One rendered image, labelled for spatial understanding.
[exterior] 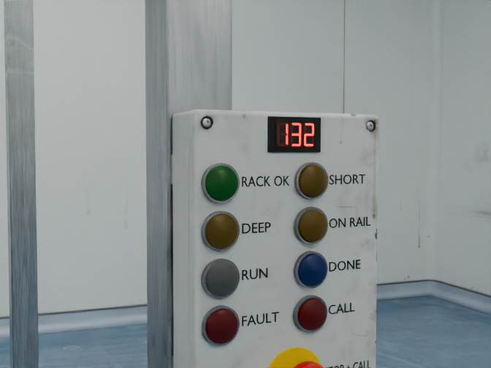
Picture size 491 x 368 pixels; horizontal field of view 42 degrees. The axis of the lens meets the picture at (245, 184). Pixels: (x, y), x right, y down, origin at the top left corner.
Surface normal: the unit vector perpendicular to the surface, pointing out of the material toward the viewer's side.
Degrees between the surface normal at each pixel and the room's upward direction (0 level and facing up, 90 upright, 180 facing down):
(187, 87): 90
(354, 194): 90
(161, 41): 90
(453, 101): 90
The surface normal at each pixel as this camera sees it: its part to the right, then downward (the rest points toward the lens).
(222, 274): 0.43, 0.00
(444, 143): -0.93, 0.02
